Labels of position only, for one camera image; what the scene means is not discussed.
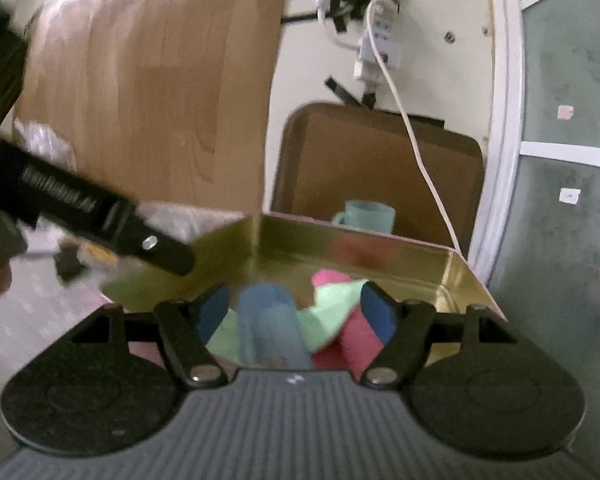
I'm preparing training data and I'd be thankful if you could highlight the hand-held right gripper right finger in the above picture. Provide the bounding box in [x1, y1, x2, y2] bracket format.
[360, 281, 520, 390]

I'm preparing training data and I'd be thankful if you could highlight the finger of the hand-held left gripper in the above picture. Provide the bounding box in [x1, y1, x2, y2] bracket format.
[125, 202, 197, 277]

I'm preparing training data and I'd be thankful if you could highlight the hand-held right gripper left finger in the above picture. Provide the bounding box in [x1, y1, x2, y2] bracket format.
[70, 282, 231, 390]

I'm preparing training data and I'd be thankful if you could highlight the light green cloth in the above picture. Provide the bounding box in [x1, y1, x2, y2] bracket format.
[207, 280, 368, 363]

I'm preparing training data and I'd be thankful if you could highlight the pink tin box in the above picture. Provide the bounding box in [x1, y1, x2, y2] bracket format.
[102, 212, 508, 368]

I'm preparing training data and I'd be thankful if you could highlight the clear plastic bag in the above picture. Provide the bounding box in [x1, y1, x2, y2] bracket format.
[12, 119, 78, 176]

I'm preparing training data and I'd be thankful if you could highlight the teal cup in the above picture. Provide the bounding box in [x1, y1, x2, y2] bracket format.
[331, 200, 397, 236]

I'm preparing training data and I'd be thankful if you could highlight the wooden board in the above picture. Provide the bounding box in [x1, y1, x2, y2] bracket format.
[12, 0, 293, 216]

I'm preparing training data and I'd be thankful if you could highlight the brown tray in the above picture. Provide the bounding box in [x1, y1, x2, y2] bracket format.
[270, 101, 486, 256]

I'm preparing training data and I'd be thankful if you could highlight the black tape strip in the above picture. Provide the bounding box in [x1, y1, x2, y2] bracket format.
[325, 76, 361, 107]

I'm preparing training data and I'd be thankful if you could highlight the white framed glass door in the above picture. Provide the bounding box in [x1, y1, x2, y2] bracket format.
[467, 0, 600, 311]

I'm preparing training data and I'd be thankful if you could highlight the white power strip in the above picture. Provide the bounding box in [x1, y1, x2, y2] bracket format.
[354, 0, 403, 96]

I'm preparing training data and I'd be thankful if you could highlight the white cable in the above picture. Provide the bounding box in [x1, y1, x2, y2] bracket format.
[365, 0, 463, 256]

